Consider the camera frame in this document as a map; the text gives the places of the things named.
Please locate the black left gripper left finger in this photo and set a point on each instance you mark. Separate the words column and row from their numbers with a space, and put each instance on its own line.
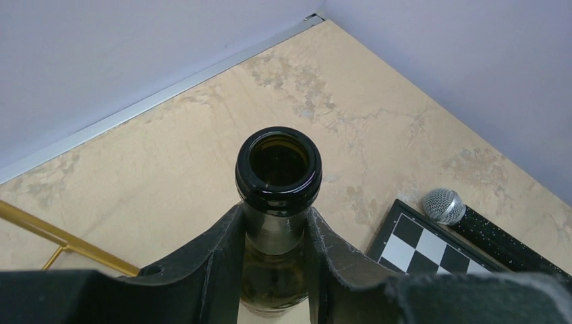
column 197, row 283

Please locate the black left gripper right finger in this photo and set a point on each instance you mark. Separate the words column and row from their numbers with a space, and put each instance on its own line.
column 345, row 286

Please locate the dark green bottle silver neck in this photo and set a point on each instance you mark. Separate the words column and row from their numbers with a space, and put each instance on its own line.
column 278, row 174

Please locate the black white chessboard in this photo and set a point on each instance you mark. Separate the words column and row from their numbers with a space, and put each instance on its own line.
column 407, row 242

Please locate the black glitter microphone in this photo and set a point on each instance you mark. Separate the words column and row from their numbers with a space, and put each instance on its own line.
column 446, row 207

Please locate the gold wire wine rack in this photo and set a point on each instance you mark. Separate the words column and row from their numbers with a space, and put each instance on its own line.
column 66, row 242

